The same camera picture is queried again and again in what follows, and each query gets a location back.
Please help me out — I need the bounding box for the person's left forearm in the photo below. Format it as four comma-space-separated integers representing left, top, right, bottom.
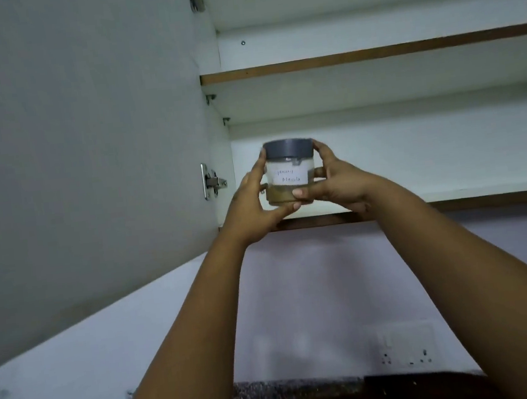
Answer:
94, 233, 267, 399

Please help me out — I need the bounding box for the white wall power socket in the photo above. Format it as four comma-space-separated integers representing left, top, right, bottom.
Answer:
375, 321, 440, 374

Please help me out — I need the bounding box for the person's right hand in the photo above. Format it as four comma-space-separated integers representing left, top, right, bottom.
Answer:
287, 132, 387, 227

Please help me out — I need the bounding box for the person's right forearm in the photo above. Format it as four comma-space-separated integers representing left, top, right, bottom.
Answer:
358, 163, 527, 399

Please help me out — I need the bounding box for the clear spice jar grey lid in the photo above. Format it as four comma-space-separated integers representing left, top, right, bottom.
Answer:
260, 136, 320, 209

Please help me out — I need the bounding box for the white cabinet shelf brown edge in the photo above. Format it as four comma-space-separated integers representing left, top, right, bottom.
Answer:
197, 22, 527, 129

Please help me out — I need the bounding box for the person's left hand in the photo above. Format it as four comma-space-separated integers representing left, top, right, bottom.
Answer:
212, 145, 306, 251

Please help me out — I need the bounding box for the white wall cabinet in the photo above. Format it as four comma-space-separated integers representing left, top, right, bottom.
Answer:
190, 0, 527, 238

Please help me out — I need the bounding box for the grey cabinet door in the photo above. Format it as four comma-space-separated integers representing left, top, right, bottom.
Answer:
0, 0, 254, 374

